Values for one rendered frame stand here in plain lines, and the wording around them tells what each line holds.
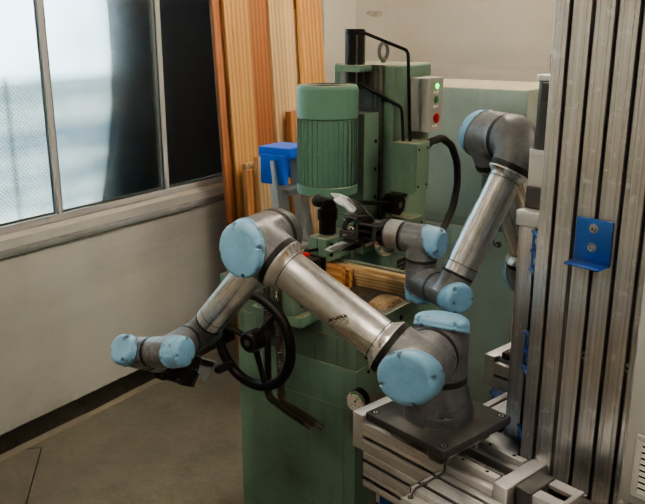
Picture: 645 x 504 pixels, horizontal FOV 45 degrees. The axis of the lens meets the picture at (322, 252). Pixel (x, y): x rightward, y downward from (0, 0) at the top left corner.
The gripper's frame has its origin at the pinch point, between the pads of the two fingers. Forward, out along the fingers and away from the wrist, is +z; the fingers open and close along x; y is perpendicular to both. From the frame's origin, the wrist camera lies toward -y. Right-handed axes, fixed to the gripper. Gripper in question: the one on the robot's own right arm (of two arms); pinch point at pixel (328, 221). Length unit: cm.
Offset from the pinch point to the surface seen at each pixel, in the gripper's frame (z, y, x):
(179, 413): 114, -64, 104
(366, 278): -2.5, -18.2, 16.9
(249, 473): 31, -14, 87
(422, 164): -6.8, -35.4, -16.9
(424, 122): -3.8, -39.0, -29.3
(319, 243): 11.5, -12.8, 8.7
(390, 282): -10.6, -18.1, 16.5
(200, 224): 149, -104, 27
